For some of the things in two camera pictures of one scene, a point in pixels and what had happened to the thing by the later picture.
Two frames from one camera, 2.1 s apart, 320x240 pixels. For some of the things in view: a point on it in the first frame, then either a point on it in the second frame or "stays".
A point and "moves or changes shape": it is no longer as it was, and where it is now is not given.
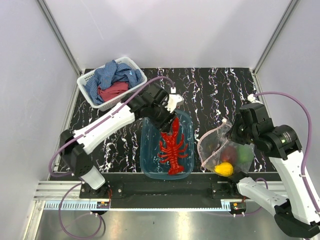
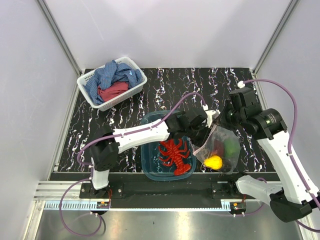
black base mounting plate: x=161 y=190 stays
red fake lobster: x=174 y=141 moves or changes shape
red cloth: x=115 y=89 stays
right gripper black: x=232 y=135 to x=222 y=121
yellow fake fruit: x=224 y=169 to x=215 y=162
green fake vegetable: x=245 y=154 to x=232 y=147
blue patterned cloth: x=110 y=73 stays
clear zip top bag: x=224 y=157 moves or changes shape
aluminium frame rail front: x=57 y=190 stays
